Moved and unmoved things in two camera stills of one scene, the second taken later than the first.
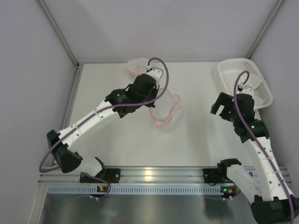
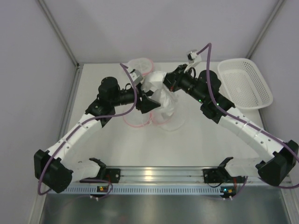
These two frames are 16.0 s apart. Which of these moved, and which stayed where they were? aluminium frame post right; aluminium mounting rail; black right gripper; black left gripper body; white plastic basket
Moved: black right gripper; black left gripper body
Stayed: aluminium mounting rail; aluminium frame post right; white plastic basket
